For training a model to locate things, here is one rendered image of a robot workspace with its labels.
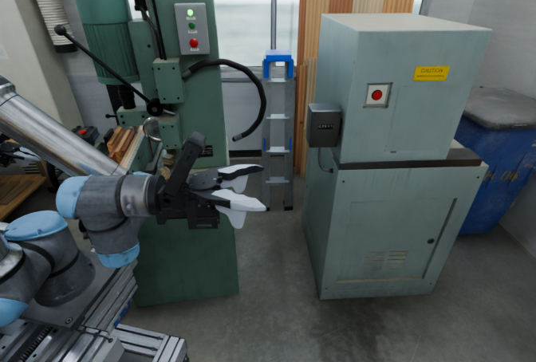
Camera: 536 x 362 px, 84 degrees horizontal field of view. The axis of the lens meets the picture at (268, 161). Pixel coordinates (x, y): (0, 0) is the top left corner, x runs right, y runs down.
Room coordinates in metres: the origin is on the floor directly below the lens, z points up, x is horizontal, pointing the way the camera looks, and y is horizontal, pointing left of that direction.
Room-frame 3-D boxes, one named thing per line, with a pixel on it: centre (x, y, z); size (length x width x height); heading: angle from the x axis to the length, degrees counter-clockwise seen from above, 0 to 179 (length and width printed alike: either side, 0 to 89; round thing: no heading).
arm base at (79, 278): (0.54, 0.57, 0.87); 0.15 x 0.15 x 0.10
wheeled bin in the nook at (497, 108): (1.69, -1.35, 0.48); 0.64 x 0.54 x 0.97; 6
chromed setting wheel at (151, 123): (1.12, 0.45, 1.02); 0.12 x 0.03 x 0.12; 99
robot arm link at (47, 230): (0.53, 0.57, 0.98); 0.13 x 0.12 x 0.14; 2
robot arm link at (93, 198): (0.42, 0.30, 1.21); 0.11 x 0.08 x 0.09; 92
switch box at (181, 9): (1.13, 0.26, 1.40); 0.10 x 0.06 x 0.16; 99
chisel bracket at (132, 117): (1.23, 0.58, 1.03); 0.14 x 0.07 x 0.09; 99
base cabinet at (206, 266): (1.24, 0.48, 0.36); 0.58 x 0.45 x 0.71; 99
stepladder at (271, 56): (1.92, -0.07, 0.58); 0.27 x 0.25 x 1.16; 2
